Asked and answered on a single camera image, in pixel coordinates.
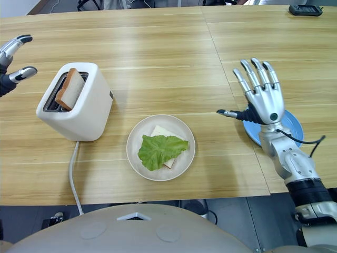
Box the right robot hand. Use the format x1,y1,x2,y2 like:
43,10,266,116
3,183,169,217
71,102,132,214
216,57,286,125

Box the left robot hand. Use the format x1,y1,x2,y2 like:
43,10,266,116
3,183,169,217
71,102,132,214
0,34,38,98

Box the blue plate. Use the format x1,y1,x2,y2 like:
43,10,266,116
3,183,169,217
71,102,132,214
242,109,305,149

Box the bread slice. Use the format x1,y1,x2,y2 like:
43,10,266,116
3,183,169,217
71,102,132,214
54,67,86,112
150,124,186,170

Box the cream toaster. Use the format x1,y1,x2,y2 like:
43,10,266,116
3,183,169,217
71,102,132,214
36,62,115,142

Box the black handheld device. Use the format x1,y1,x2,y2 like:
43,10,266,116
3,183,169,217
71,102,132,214
288,4,324,17

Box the green lettuce leaf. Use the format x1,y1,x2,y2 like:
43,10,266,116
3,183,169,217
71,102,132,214
137,134,190,172

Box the cream plate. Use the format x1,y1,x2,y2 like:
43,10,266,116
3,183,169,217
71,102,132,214
126,114,196,182

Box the robot body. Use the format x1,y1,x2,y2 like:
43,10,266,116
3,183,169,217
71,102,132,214
4,203,265,253

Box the black cable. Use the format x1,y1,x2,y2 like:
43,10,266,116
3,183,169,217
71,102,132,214
275,128,326,158

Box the white cord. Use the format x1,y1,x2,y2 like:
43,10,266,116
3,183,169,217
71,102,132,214
68,140,85,216

